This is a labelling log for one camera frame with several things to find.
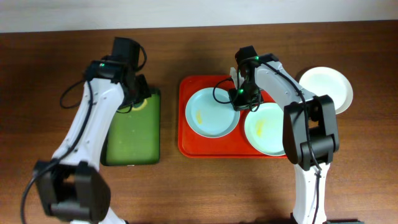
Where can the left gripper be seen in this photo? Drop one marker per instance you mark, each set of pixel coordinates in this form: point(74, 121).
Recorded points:
point(140, 92)

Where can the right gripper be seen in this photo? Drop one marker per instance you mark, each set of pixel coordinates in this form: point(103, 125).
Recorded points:
point(240, 105)

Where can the green and yellow sponge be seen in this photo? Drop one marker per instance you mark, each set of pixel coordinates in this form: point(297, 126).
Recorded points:
point(140, 105)

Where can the light blue plate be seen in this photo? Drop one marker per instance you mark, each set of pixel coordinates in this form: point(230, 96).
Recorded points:
point(209, 118)

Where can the white plate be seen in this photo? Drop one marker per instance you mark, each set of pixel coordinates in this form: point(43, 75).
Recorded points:
point(328, 81)

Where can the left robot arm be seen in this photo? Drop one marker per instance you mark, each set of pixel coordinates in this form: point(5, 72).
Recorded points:
point(70, 186)

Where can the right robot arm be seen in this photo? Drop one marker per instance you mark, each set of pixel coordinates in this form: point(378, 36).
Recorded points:
point(309, 133)

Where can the red plastic tray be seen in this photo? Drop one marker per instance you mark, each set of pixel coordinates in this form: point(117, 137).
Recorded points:
point(233, 145)

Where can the green rectangular tray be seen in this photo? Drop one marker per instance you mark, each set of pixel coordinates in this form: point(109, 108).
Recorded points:
point(134, 136)

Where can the light green plate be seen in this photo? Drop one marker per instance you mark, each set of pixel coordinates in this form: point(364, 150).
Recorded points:
point(263, 129)

